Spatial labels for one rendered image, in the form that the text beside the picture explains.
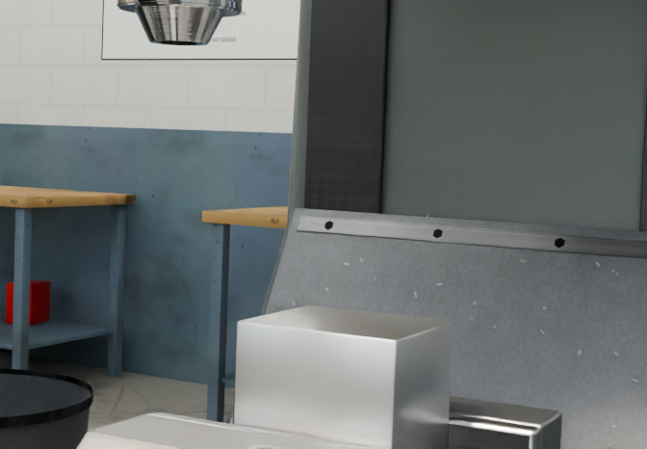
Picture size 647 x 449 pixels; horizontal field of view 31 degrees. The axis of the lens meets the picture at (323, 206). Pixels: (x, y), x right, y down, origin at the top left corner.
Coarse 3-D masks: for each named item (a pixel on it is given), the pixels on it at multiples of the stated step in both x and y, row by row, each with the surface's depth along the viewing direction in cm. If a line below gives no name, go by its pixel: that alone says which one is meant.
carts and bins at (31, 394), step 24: (0, 384) 257; (24, 384) 257; (48, 384) 255; (72, 384) 250; (0, 408) 257; (24, 408) 257; (48, 408) 255; (72, 408) 226; (0, 432) 215; (24, 432) 217; (48, 432) 221; (72, 432) 228
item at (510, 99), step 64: (320, 0) 83; (384, 0) 80; (448, 0) 79; (512, 0) 76; (576, 0) 74; (640, 0) 72; (320, 64) 83; (384, 64) 80; (448, 64) 79; (512, 64) 76; (576, 64) 74; (640, 64) 73; (320, 128) 83; (384, 128) 81; (448, 128) 79; (512, 128) 77; (576, 128) 75; (640, 128) 73; (320, 192) 83; (384, 192) 81; (448, 192) 79; (512, 192) 77; (576, 192) 75; (640, 192) 73
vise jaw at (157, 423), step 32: (160, 416) 41; (96, 448) 37; (128, 448) 37; (160, 448) 37; (192, 448) 36; (224, 448) 36; (256, 448) 37; (288, 448) 37; (320, 448) 37; (352, 448) 37
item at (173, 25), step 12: (144, 12) 43; (156, 12) 43; (168, 12) 42; (180, 12) 42; (192, 12) 43; (204, 12) 43; (216, 12) 43; (144, 24) 43; (156, 24) 43; (168, 24) 43; (180, 24) 43; (192, 24) 43; (204, 24) 43; (216, 24) 44; (156, 36) 43; (168, 36) 43; (180, 36) 43; (192, 36) 43; (204, 36) 43
